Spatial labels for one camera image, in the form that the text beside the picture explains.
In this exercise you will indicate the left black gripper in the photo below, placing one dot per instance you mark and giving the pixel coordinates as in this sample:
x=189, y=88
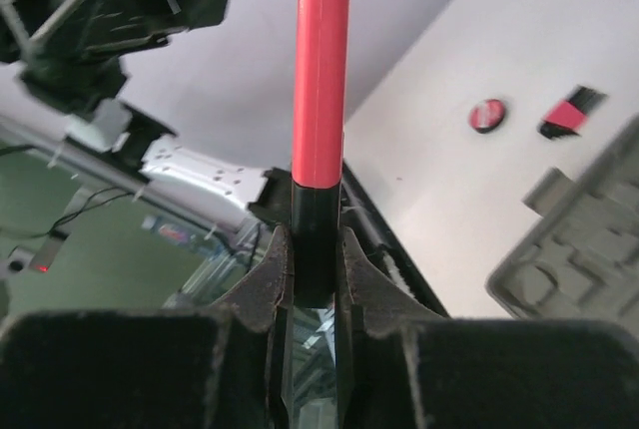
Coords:
x=71, y=49

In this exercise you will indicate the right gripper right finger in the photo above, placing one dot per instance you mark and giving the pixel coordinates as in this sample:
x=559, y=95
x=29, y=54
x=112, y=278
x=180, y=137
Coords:
x=400, y=365

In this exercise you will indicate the grey plastic tool case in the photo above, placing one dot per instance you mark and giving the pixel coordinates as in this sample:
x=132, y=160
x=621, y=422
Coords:
x=581, y=259

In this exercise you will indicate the aluminium mounting rail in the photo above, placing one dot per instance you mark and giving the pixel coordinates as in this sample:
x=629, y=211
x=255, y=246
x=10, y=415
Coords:
x=380, y=244

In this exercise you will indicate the red utility knife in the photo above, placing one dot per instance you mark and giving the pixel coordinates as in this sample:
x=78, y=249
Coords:
x=318, y=119

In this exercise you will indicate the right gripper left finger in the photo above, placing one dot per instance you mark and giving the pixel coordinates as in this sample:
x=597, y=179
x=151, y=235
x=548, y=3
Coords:
x=226, y=365

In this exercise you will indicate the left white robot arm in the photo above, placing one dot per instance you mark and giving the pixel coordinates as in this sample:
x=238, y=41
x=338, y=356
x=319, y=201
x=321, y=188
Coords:
x=120, y=145

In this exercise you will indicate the red hex key set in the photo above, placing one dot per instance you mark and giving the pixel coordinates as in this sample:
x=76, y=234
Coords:
x=567, y=117

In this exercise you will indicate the red electrical tape roll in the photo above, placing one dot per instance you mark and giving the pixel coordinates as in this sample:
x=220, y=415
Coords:
x=487, y=115

